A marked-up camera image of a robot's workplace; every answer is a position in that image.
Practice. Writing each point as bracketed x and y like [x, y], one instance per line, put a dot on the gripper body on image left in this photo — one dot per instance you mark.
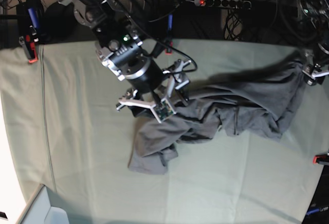
[155, 84]

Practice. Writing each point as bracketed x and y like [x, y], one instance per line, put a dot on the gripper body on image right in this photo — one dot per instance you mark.
[313, 70]

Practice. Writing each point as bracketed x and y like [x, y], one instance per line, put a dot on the grey t-shirt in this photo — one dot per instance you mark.
[264, 102]

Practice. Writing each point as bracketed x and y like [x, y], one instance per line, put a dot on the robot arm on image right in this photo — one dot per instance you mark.
[315, 11]

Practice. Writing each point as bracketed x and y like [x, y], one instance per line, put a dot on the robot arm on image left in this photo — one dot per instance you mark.
[120, 29]

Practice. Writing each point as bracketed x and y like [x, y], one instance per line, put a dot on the black power strip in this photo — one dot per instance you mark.
[224, 4]

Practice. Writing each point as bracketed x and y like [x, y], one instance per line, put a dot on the red clamp right edge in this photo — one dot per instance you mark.
[322, 159]

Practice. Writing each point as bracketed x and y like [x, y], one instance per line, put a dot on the green table cloth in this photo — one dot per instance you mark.
[64, 132]

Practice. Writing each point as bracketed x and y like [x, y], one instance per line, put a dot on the red clamp top left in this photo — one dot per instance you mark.
[28, 46]

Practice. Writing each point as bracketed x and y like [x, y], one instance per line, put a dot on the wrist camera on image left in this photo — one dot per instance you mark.
[164, 110]

